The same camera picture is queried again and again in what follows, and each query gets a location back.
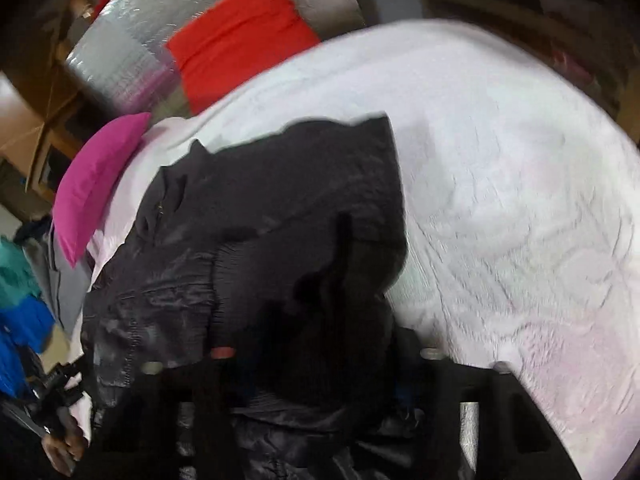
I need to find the white embossed blanket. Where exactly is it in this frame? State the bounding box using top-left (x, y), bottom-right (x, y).
top-left (65, 19), bottom-right (640, 480)

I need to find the magenta pillow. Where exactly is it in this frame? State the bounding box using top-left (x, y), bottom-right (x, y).
top-left (52, 112), bottom-right (152, 268)

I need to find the red pillow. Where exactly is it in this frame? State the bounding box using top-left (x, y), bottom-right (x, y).
top-left (166, 0), bottom-right (321, 116)

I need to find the grey coat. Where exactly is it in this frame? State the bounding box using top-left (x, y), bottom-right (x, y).
top-left (30, 220), bottom-right (93, 333)

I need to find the black puffer jacket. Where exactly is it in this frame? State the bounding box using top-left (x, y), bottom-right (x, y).
top-left (80, 115), bottom-right (441, 480)

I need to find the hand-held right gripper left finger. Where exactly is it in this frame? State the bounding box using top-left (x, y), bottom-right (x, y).
top-left (90, 347), bottom-right (236, 480)

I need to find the teal jacket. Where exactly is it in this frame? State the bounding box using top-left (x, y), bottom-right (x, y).
top-left (0, 237), bottom-right (43, 303)

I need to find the wooden cabinet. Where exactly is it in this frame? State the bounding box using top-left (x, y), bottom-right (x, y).
top-left (0, 72), bottom-right (91, 211)

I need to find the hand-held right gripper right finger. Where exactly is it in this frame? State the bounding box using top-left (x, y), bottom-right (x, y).
top-left (395, 330), bottom-right (581, 480)

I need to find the person's left hand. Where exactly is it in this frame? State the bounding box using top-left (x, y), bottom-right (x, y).
top-left (42, 407), bottom-right (93, 477)

